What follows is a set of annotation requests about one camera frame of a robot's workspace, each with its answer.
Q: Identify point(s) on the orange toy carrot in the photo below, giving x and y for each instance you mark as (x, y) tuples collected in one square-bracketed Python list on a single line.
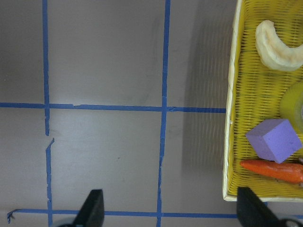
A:
[(288, 172)]

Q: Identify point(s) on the pale banana slice toy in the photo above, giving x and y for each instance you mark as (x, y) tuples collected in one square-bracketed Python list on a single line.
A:
[(273, 52)]

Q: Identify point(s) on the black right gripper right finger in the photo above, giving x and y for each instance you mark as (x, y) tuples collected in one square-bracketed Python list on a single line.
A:
[(252, 212)]

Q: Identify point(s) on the yellow tape roll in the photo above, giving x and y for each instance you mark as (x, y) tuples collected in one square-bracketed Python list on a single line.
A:
[(291, 106)]

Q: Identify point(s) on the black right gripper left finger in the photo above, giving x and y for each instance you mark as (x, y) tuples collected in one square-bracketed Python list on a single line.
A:
[(92, 212)]

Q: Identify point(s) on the yellow woven basket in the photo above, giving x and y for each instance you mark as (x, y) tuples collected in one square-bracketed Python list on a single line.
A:
[(254, 94)]

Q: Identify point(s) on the purple foam cube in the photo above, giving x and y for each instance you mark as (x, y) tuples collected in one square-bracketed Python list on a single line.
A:
[(274, 140)]

